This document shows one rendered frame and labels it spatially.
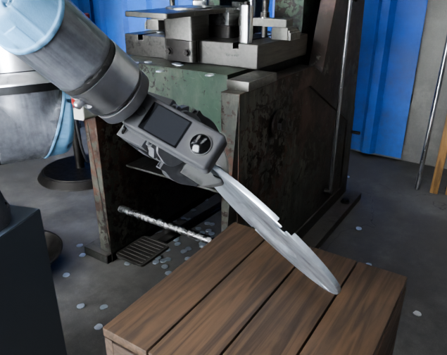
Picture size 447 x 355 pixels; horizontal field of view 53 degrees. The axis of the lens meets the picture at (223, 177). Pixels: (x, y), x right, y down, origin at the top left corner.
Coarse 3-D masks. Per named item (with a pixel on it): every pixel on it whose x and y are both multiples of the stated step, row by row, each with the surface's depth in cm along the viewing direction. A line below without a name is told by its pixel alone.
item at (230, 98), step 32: (320, 0) 136; (320, 32) 137; (352, 32) 152; (320, 64) 138; (352, 64) 160; (224, 96) 102; (256, 96) 106; (288, 96) 122; (320, 96) 142; (352, 96) 168; (224, 128) 105; (256, 128) 111; (288, 128) 127; (320, 128) 149; (352, 128) 178; (256, 160) 115; (288, 160) 132; (320, 160) 156; (256, 192) 119; (288, 192) 138; (320, 192) 164; (352, 192) 189; (224, 224) 115; (288, 224) 144; (320, 224) 165
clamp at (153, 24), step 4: (172, 0) 136; (172, 4) 136; (148, 20) 140; (152, 20) 140; (156, 20) 139; (160, 20) 139; (144, 24) 142; (148, 24) 141; (152, 24) 140; (156, 24) 139; (160, 24) 140; (144, 28) 142; (148, 28) 141; (152, 28) 141; (156, 28) 140; (160, 28) 140
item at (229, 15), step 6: (216, 6) 126; (222, 6) 126; (228, 6) 126; (234, 6) 126; (228, 12) 122; (234, 12) 124; (210, 18) 126; (216, 18) 125; (222, 18) 123; (228, 18) 123; (234, 18) 125; (210, 24) 126; (216, 24) 125; (222, 24) 124; (228, 24) 123; (234, 24) 126
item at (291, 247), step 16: (224, 176) 61; (224, 192) 75; (240, 192) 60; (240, 208) 76; (256, 208) 60; (256, 224) 77; (272, 224) 60; (272, 240) 76; (288, 240) 61; (288, 256) 77; (304, 256) 61; (304, 272) 76; (320, 272) 61; (336, 288) 62
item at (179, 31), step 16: (128, 16) 109; (144, 16) 106; (160, 16) 104; (176, 16) 105; (192, 16) 114; (176, 32) 118; (192, 32) 115; (208, 32) 121; (176, 48) 119; (192, 48) 117
